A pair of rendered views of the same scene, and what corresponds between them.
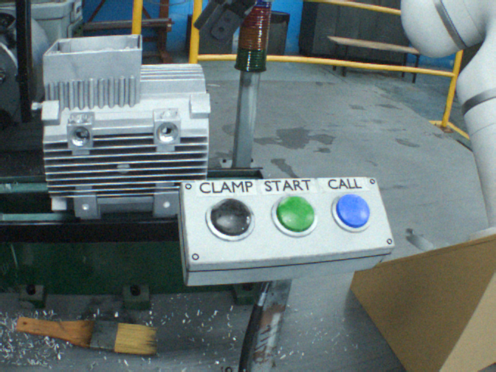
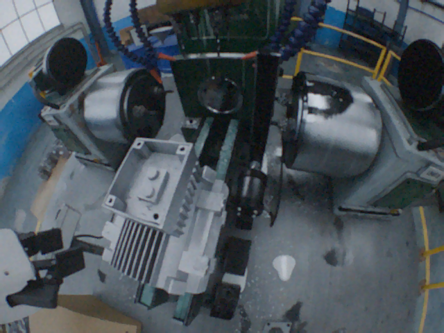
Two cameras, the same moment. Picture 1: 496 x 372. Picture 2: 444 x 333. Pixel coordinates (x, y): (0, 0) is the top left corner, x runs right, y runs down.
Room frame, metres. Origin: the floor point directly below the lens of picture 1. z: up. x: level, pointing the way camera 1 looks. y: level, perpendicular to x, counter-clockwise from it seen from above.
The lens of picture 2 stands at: (0.66, 0.17, 1.32)
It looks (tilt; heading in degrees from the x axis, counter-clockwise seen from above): 57 degrees down; 126
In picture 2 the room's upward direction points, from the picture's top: 8 degrees counter-clockwise
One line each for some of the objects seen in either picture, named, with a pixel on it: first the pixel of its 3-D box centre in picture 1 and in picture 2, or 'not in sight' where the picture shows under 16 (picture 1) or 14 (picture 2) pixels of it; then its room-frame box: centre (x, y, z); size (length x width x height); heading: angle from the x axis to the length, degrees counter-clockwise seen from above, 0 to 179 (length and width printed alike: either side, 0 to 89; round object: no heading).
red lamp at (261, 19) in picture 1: (255, 15); not in sight; (0.87, 0.02, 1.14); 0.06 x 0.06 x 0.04
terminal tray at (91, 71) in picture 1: (94, 70); (155, 186); (0.51, 0.21, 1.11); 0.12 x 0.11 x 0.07; 106
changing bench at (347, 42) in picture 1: (378, 60); not in sight; (5.41, -1.46, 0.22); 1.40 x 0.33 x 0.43; 108
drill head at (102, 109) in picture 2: not in sight; (116, 107); (0.10, 0.37, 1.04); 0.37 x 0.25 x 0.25; 15
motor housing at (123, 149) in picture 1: (125, 136); (168, 227); (0.52, 0.17, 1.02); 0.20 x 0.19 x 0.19; 106
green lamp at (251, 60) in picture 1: (251, 57); not in sight; (0.87, 0.02, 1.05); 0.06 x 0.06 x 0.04
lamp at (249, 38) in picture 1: (253, 36); not in sight; (0.87, 0.02, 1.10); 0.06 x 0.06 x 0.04
